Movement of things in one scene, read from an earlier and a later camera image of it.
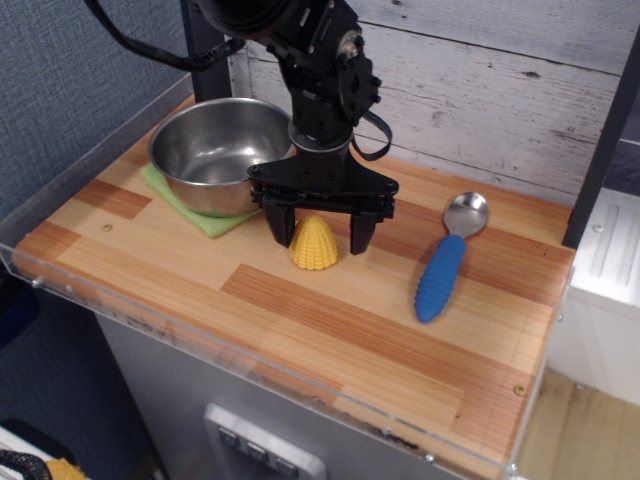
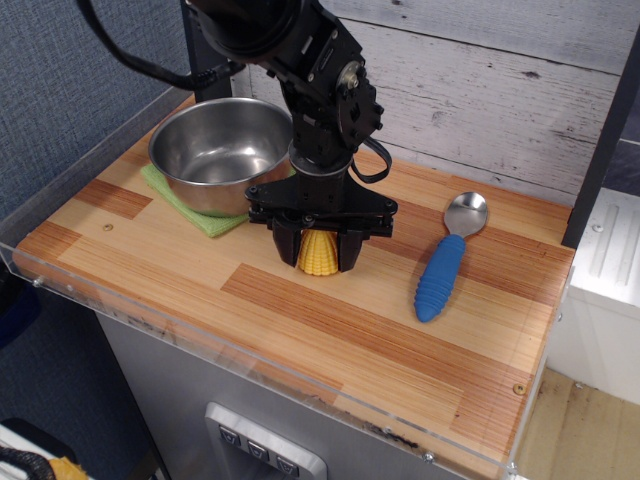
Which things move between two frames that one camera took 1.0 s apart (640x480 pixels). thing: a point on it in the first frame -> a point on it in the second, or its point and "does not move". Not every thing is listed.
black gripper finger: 361,230 -> 349,247
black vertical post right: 604,150 does not move
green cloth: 207,225 does not move
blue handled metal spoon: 465,214 does not move
